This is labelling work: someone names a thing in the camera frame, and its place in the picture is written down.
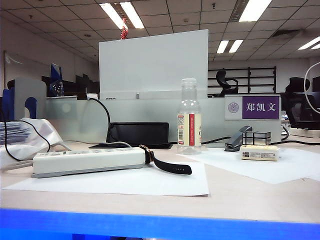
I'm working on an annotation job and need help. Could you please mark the blue crystal trophy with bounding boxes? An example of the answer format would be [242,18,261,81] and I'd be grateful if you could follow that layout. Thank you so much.
[49,63,65,97]

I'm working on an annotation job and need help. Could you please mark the black desk socket box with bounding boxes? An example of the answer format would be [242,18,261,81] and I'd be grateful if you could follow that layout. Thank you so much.
[88,121,173,150]

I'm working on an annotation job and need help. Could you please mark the white monitor back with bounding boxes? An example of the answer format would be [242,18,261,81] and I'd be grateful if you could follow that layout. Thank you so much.
[98,29,210,100]

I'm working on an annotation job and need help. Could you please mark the dark cabinet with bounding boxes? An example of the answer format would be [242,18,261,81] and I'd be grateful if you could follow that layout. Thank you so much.
[41,73,100,100]

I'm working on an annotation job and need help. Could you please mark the frosted glass desk partition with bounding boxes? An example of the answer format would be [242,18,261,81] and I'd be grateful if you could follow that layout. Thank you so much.
[44,96,283,144]

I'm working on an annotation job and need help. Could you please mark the white rectangular packet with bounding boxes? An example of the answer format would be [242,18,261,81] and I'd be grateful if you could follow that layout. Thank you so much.
[239,144,280,162]

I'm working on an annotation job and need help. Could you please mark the stack of white papers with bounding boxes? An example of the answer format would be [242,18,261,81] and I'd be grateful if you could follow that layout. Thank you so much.
[0,121,32,146]

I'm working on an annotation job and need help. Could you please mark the blue chair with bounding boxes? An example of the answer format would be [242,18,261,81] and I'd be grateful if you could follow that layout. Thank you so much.
[1,88,38,121]

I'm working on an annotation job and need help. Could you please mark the purple name sign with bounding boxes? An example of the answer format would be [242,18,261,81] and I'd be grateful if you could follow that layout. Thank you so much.
[224,94,283,122]

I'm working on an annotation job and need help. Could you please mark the white plastic bag red print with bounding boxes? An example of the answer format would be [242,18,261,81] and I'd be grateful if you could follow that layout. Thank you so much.
[0,117,66,168]

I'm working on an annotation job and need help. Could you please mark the white cable loop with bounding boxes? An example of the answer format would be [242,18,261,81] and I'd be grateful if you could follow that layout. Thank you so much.
[303,61,320,113]

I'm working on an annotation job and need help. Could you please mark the clear plastic bottle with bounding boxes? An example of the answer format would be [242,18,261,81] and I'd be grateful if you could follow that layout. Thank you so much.
[176,77,202,155]

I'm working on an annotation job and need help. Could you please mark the thin black cable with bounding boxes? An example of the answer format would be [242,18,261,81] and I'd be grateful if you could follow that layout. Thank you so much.
[0,119,52,162]

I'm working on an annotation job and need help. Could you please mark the grey stapler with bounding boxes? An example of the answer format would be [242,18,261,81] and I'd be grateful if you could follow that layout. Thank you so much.
[224,125,254,153]

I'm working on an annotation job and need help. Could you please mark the black strap wristwatch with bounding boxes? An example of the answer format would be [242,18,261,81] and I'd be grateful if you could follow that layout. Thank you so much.
[139,144,193,176]

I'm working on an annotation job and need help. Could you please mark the black mesh office chair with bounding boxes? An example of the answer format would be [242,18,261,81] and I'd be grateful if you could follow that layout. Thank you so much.
[284,76,320,130]

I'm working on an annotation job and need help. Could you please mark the ceiling light panel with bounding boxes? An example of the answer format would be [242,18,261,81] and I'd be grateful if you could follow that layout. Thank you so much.
[238,0,273,23]
[297,36,320,51]
[99,1,145,30]
[216,39,245,54]

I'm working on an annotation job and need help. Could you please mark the thick black cable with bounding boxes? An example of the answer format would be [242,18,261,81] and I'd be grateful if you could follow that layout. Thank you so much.
[87,97,112,143]

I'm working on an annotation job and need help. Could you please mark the black metal shelf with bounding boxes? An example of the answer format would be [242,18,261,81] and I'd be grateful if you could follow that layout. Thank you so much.
[207,66,277,97]

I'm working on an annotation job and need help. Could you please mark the silver mirror cube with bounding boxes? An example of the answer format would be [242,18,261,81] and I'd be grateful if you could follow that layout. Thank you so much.
[241,130,272,146]

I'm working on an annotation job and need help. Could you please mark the white paper sheet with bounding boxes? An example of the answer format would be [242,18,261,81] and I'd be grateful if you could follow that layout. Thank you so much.
[176,147,320,185]
[2,161,210,197]

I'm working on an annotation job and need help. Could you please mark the red hanging ornament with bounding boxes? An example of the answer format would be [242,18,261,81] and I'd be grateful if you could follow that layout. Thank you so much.
[120,18,129,40]

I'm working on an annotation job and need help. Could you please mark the white power strip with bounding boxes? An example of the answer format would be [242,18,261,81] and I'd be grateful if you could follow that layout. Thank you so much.
[288,127,320,139]
[31,146,147,179]

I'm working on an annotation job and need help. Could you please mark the grey metal desk divider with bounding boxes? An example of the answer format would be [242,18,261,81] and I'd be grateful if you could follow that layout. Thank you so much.
[13,76,48,121]

